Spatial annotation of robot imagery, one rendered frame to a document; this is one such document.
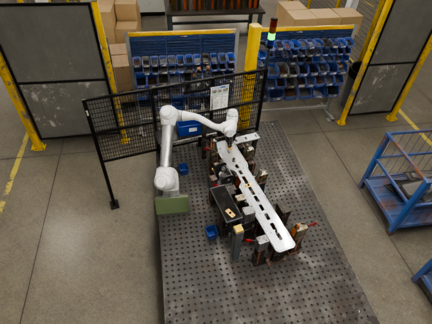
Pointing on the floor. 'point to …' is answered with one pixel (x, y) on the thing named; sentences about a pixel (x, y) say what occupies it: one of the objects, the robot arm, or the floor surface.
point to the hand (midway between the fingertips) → (229, 144)
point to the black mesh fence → (180, 110)
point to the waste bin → (350, 81)
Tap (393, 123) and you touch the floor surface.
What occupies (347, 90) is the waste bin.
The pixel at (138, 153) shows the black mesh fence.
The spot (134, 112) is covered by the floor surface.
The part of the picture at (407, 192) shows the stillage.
